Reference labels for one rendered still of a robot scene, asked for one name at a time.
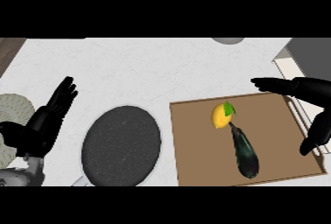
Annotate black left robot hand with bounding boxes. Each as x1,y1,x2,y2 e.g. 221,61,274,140
0,76,79,158

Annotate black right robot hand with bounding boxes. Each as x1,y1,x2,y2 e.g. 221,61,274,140
249,76,331,157

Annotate white tiered shelf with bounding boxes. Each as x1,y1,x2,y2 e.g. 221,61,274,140
270,48,331,156

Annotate brown wooden tray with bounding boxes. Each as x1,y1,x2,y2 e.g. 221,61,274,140
168,92,327,187

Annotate beige woven basket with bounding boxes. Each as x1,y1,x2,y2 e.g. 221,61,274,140
0,93,36,170

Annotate dark grey flat panel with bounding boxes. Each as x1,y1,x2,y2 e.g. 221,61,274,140
283,38,331,81

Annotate dark grey oval pan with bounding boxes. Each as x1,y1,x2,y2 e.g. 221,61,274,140
70,104,163,187

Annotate yellow lemon with leaf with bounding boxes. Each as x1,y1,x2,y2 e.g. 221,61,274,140
211,101,237,130

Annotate grey round object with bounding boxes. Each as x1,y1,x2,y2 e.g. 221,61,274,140
211,38,245,46

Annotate brown wooden panel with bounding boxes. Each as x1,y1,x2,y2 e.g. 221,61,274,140
0,38,27,78

